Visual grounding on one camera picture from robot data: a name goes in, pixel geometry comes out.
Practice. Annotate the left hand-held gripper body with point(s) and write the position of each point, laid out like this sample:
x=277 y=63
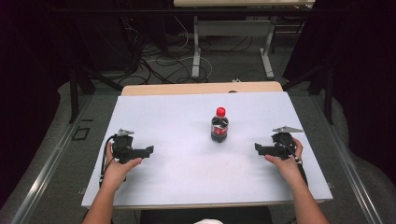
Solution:
x=123 y=146

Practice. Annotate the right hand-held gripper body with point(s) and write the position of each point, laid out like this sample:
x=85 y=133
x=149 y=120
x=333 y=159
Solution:
x=283 y=146

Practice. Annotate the cola bottle with red label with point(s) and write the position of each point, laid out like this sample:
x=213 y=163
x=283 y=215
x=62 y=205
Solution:
x=219 y=130

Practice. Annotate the red bottle cap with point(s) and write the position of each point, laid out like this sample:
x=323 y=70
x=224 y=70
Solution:
x=221 y=111

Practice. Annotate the person's right hand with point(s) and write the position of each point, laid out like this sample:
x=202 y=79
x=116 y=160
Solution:
x=289 y=169

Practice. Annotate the person's left hand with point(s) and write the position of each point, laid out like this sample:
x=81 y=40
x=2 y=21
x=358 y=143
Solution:
x=116 y=174

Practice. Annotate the white table board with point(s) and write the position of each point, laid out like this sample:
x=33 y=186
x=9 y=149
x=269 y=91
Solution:
x=186 y=174

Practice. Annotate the black metal stand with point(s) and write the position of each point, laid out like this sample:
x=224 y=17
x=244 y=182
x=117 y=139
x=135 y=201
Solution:
x=74 y=99
x=328 y=96

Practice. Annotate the person's dark clothing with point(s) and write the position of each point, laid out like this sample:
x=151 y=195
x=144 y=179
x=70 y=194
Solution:
x=174 y=216

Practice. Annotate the wooden table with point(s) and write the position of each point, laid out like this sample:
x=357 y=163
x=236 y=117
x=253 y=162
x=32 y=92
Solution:
x=186 y=88

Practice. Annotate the dark equipment cabinet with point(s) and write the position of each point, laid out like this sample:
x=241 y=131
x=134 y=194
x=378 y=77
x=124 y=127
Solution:
x=106 y=40

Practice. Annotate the white desk with metal legs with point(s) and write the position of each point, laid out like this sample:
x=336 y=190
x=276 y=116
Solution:
x=233 y=28

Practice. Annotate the metal floor rail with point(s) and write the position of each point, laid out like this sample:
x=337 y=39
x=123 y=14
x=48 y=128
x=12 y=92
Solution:
x=46 y=174
x=348 y=161

